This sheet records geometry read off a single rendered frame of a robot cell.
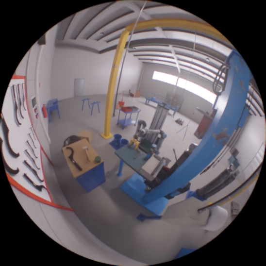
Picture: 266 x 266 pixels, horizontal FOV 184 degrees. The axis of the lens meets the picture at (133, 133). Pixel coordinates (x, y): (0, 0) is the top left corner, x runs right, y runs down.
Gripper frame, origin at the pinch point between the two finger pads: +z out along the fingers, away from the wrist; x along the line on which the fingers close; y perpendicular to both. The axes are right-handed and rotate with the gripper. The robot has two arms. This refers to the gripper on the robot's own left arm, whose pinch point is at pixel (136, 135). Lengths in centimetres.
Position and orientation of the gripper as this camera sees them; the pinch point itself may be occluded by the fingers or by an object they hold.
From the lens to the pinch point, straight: 140.2
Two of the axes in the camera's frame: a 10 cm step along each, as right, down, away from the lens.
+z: -6.2, 3.2, -7.1
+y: 7.5, 5.0, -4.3
